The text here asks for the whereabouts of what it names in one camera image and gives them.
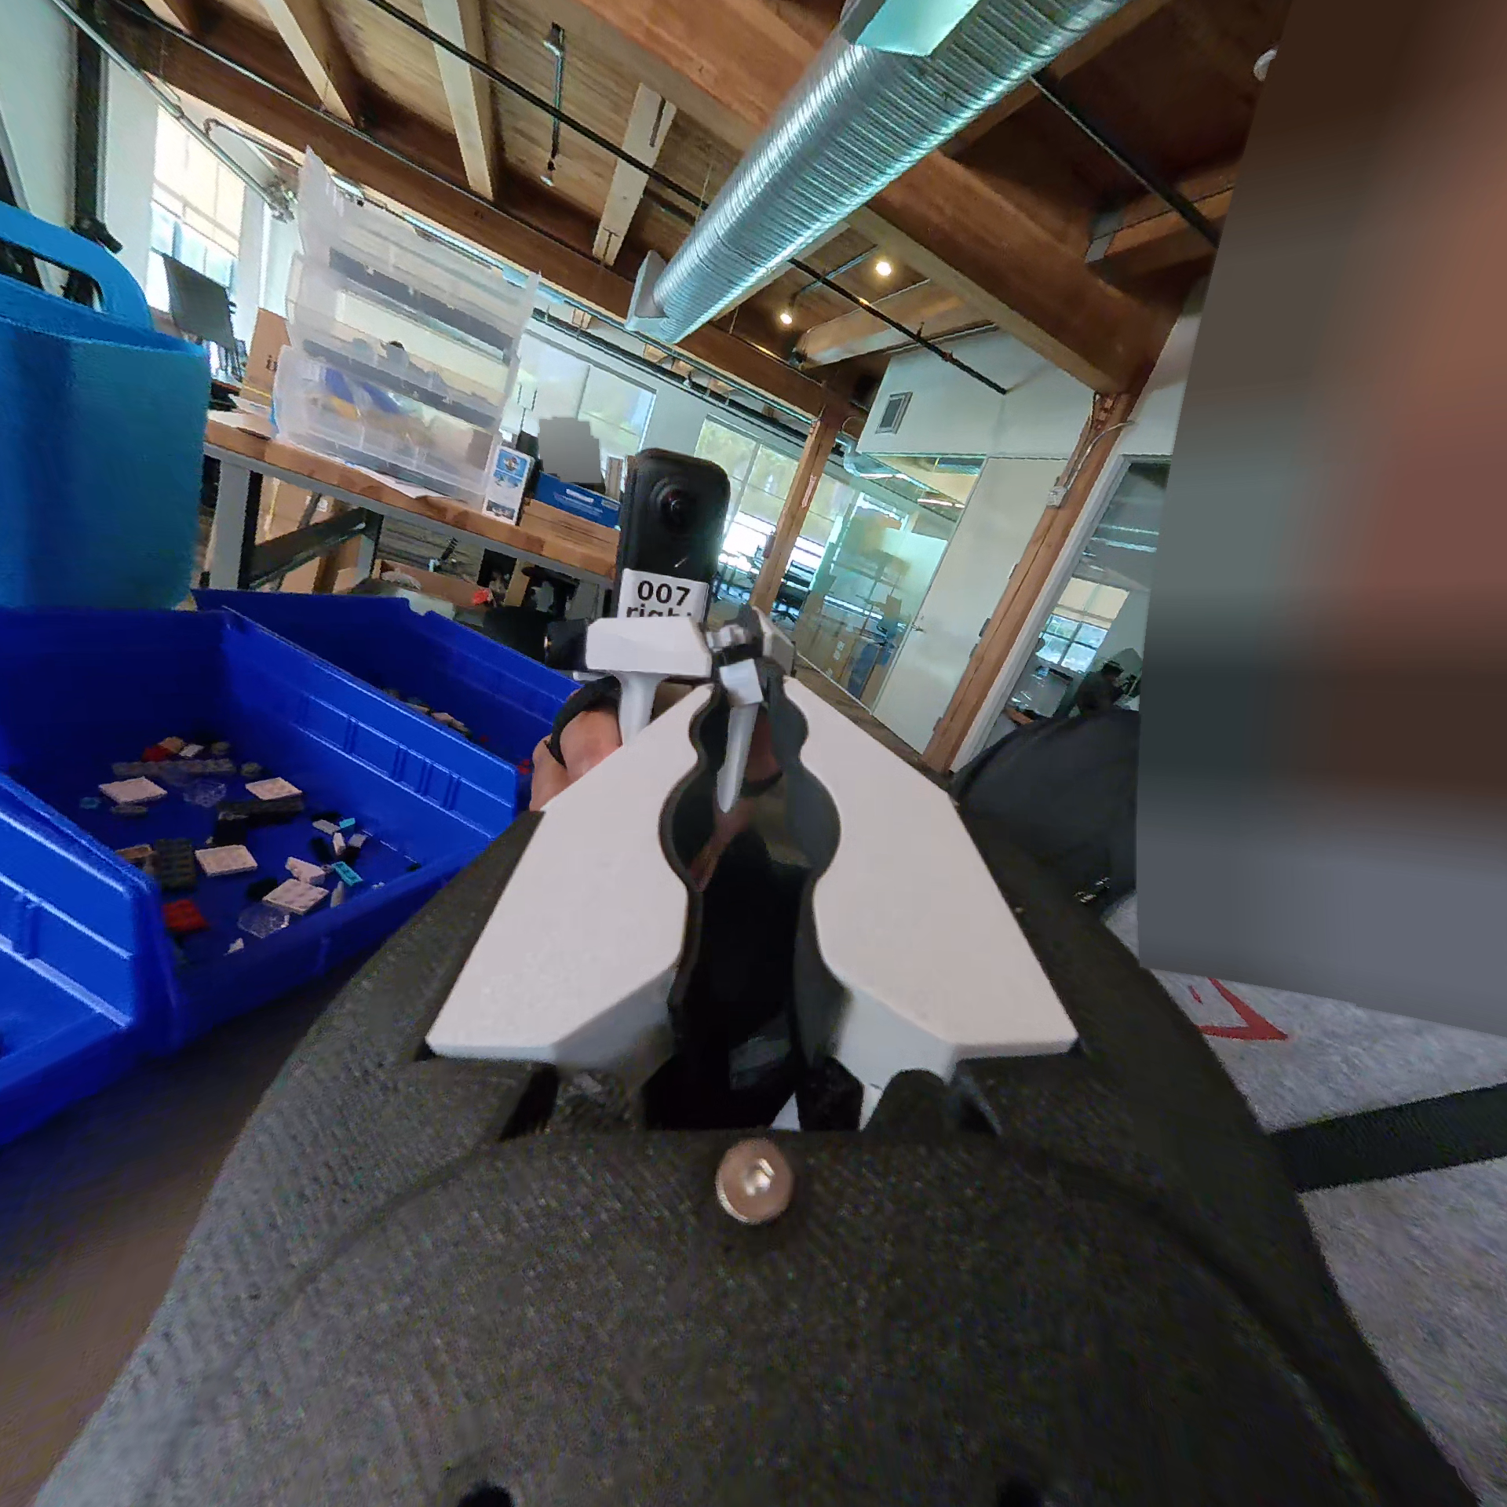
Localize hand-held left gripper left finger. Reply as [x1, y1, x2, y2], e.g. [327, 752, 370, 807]
[425, 688, 726, 1095]

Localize grey desk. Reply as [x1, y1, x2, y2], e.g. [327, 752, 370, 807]
[0, 930, 473, 1507]

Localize person's right hand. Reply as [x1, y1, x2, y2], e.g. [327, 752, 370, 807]
[530, 693, 627, 815]

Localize cardboard box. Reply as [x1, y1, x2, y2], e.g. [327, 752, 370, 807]
[241, 308, 293, 409]

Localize black computer monitor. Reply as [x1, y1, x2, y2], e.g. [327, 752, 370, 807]
[162, 253, 241, 352]

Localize person's grey shirt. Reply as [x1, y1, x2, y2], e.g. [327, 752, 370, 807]
[1107, 900, 1507, 1507]

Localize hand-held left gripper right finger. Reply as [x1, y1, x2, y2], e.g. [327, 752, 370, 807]
[771, 679, 1082, 1132]

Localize black harness strap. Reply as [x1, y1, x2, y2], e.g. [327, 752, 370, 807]
[1272, 1084, 1507, 1194]

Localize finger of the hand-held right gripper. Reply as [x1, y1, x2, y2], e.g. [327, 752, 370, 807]
[583, 617, 715, 746]
[704, 607, 806, 817]

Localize light blue felt bag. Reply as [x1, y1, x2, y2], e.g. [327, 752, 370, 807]
[0, 200, 213, 614]

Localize clear plastic drawer stack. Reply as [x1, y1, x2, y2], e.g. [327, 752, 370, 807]
[269, 147, 544, 514]

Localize small box with blue label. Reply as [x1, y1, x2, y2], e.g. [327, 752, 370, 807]
[483, 445, 544, 526]

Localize silver ventilation duct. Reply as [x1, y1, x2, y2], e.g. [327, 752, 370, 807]
[624, 0, 1132, 349]

